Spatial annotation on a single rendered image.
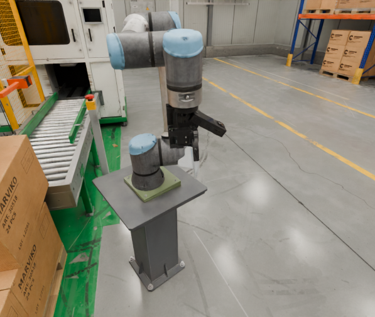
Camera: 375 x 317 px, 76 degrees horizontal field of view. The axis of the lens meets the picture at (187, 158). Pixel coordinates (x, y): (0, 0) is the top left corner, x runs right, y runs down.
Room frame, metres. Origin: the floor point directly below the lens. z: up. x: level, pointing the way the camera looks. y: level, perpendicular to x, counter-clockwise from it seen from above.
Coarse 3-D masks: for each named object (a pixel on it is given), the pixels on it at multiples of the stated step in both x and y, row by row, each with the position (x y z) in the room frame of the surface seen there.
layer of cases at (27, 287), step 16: (48, 224) 1.12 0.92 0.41; (32, 240) 0.90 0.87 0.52; (48, 240) 1.05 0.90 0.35; (32, 256) 0.84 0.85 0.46; (48, 256) 0.98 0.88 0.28; (0, 272) 0.69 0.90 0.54; (16, 272) 0.69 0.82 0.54; (32, 272) 0.78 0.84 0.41; (48, 272) 0.91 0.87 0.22; (0, 288) 0.62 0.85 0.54; (16, 288) 0.65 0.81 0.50; (32, 288) 0.73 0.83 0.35; (48, 288) 0.84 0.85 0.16; (0, 304) 0.55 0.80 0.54; (16, 304) 0.60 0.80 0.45; (32, 304) 0.67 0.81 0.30
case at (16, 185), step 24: (0, 144) 1.15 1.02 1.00; (24, 144) 1.19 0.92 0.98; (0, 168) 0.95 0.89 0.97; (24, 168) 1.09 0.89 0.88; (0, 192) 0.83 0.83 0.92; (24, 192) 1.00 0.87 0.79; (0, 216) 0.76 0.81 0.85; (24, 216) 0.91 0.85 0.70; (0, 240) 0.69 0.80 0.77; (24, 240) 0.82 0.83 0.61; (0, 264) 0.70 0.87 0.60
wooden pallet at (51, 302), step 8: (64, 248) 1.19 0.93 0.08; (64, 256) 1.15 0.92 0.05; (56, 264) 1.02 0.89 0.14; (64, 264) 1.10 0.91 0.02; (56, 272) 1.03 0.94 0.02; (56, 280) 0.98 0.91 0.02; (56, 288) 0.92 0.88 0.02; (48, 296) 0.80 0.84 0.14; (56, 296) 0.87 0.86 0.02; (48, 304) 0.82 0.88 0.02; (48, 312) 0.77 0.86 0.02
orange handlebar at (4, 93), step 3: (12, 84) 1.20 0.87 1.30; (15, 84) 1.21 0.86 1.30; (18, 84) 1.24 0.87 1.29; (6, 87) 1.15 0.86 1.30; (9, 87) 1.15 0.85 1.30; (12, 87) 1.17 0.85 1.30; (15, 87) 1.20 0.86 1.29; (3, 90) 1.10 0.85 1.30; (6, 90) 1.11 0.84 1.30; (9, 90) 1.13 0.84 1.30; (12, 90) 1.16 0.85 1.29; (0, 93) 1.05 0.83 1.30; (3, 93) 1.07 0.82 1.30; (6, 93) 1.09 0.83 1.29; (9, 93) 1.12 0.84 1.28; (0, 96) 1.05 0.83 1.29; (3, 96) 1.06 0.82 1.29
